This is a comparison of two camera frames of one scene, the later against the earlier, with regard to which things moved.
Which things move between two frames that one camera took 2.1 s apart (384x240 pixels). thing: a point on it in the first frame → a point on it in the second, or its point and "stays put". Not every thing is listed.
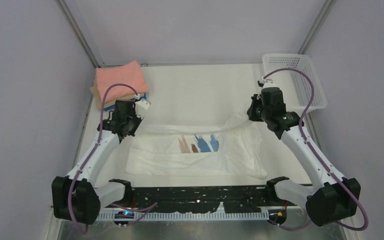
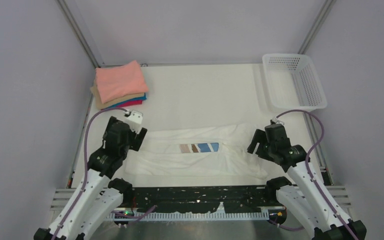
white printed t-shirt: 232,150 stays put
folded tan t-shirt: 98,103 stays put
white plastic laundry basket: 295,86 stays put
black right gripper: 256,99 → 259,136
